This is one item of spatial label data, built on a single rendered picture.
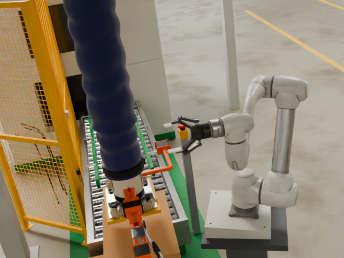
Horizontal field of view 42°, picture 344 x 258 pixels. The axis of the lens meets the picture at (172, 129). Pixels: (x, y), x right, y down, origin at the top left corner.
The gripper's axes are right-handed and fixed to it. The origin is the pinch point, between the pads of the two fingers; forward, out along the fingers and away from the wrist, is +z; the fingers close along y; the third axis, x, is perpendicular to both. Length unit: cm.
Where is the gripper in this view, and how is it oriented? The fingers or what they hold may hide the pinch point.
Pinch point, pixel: (168, 138)
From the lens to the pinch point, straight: 210.4
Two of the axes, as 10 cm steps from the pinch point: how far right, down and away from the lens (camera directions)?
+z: -9.7, 2.1, -1.3
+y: 1.3, 8.9, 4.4
